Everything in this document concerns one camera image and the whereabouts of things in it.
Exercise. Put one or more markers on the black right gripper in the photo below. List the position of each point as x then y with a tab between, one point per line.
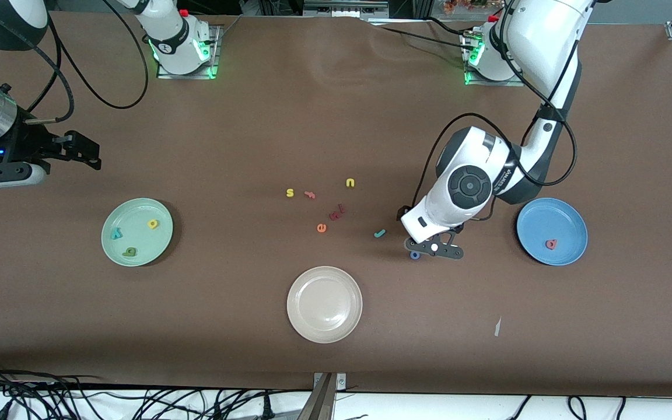
25	146

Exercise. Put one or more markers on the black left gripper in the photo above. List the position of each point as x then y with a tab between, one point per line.
459	228

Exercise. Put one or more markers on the red letter a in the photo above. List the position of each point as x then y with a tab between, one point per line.
554	246

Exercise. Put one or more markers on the green letter b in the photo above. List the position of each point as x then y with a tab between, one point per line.
126	253

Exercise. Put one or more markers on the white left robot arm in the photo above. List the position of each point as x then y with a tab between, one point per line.
470	186

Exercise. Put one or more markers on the blue plate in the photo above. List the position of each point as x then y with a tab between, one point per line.
552	221

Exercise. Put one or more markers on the small grey paper scrap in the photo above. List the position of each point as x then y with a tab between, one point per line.
497	326

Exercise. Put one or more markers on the green plate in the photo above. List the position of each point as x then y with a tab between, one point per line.
137	239

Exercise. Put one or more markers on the beige plate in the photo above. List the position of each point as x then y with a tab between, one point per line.
324	304

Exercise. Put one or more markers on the brown paper table cover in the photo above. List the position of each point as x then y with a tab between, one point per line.
336	116

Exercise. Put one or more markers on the orange artificial flowers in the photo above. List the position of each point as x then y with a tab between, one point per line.
464	6

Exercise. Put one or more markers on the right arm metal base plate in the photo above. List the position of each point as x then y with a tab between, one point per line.
187	74

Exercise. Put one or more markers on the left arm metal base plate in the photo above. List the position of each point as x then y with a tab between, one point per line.
493	83

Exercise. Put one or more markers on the grey metal bracket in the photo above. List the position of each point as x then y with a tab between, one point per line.
327	388

